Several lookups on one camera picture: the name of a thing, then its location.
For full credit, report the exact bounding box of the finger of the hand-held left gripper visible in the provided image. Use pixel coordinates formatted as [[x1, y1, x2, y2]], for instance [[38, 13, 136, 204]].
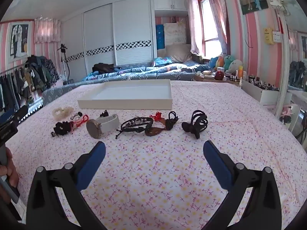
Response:
[[10, 105, 29, 126], [0, 108, 15, 125]]

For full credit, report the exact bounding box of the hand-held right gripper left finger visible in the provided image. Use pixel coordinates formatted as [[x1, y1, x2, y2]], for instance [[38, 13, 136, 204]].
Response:
[[26, 141, 113, 230]]

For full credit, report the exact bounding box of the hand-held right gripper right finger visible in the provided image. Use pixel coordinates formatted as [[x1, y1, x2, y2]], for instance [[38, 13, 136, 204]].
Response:
[[203, 140, 283, 230]]

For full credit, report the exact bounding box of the grey strap wristwatch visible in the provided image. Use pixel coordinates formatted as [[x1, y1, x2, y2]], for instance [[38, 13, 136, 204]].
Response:
[[86, 114, 120, 139]]

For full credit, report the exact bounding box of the cream scrunchie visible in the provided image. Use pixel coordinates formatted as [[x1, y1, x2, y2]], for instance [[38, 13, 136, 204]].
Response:
[[52, 106, 75, 121]]

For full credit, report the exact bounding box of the black scrunchie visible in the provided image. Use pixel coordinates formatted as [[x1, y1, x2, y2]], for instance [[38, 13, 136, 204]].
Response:
[[50, 121, 74, 137]]

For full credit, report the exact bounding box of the red cord bracelet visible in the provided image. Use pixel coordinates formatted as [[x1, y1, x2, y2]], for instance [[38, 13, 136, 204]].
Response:
[[70, 114, 90, 131]]

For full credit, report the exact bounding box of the black bow hair clip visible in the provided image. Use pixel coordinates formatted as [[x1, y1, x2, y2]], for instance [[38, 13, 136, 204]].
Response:
[[181, 110, 209, 140]]

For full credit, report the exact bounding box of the black beaded bracelet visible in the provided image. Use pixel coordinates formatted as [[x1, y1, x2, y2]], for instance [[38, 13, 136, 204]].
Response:
[[115, 116, 154, 140]]

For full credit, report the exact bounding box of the white shallow tray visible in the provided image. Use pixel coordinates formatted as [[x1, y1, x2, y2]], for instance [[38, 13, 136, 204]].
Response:
[[77, 79, 173, 110]]

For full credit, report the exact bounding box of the person's left hand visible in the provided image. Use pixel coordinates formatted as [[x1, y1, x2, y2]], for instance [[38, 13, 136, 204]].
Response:
[[0, 147, 20, 189]]

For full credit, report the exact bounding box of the clothes rack with clothes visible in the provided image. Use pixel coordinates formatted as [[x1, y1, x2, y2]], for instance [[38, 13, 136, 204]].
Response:
[[0, 55, 60, 113]]

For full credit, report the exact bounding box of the pink floral cloth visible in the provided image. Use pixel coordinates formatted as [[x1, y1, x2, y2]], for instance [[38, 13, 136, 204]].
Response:
[[5, 79, 303, 230]]

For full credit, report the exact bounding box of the black tripod stand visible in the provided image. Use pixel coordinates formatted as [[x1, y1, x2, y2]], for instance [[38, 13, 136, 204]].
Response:
[[57, 43, 73, 84]]

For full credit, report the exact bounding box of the framed wedding poster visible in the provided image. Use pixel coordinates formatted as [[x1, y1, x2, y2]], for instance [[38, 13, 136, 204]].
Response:
[[8, 21, 32, 62]]

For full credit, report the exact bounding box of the white organizer box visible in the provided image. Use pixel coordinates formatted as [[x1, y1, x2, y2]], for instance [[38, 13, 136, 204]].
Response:
[[241, 75, 293, 106]]

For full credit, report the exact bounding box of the short pink curtain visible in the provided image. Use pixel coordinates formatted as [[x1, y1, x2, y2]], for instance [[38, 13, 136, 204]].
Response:
[[34, 17, 62, 44]]

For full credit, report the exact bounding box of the black clothes pile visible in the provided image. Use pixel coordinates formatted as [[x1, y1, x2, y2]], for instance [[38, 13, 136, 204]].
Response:
[[92, 63, 116, 74]]

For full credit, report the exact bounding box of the grey plush toy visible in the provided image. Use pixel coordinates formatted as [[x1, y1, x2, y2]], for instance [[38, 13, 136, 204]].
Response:
[[226, 59, 244, 75]]

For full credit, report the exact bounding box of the blue patterned quilt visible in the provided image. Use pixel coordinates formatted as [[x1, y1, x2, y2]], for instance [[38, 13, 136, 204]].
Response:
[[43, 57, 216, 106]]

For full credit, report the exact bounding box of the green plush toy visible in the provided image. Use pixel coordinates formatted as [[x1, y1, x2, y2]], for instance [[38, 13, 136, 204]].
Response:
[[224, 55, 237, 71]]

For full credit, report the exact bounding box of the white sliding wardrobe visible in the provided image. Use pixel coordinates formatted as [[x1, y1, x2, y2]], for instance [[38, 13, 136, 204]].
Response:
[[60, 0, 154, 82]]

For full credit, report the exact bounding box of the beige pillow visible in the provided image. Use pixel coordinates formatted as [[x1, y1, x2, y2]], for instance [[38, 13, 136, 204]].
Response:
[[165, 44, 192, 63]]

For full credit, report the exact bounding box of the white printed board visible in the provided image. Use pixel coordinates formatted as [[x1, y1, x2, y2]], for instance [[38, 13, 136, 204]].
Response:
[[163, 22, 187, 45]]

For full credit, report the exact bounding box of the blue printed cloth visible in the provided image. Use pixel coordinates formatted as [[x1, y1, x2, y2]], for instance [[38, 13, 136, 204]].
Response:
[[155, 24, 166, 50]]

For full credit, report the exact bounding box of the window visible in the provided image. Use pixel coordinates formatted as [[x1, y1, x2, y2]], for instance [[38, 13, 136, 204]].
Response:
[[200, 0, 221, 56]]

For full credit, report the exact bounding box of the pink window curtain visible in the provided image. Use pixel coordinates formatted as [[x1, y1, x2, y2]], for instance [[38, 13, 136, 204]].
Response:
[[187, 0, 229, 56]]

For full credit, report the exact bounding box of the white upper cabinet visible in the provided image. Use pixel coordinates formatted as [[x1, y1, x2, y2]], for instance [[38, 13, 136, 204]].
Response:
[[153, 0, 189, 11]]

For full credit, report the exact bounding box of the white curved mirror frame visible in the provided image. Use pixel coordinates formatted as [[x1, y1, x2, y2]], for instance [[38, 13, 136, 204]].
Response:
[[275, 11, 291, 121]]

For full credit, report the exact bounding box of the yellow wall sign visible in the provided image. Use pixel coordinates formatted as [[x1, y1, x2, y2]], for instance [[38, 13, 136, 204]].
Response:
[[263, 27, 274, 45]]

